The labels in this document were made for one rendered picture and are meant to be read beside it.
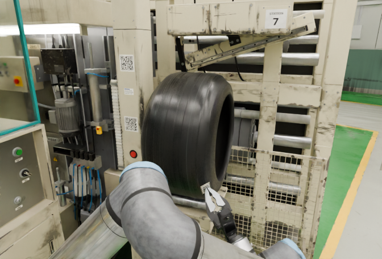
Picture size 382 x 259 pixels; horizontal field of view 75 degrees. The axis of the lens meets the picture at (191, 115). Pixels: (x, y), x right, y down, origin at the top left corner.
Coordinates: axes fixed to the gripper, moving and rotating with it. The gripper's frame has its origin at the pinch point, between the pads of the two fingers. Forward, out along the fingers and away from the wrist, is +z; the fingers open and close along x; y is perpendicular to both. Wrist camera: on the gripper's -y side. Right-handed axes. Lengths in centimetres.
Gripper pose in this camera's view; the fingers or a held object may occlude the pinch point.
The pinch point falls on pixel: (208, 190)
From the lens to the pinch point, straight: 101.7
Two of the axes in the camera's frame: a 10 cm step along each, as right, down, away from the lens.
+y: 0.6, 5.2, 8.5
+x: 8.9, -4.1, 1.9
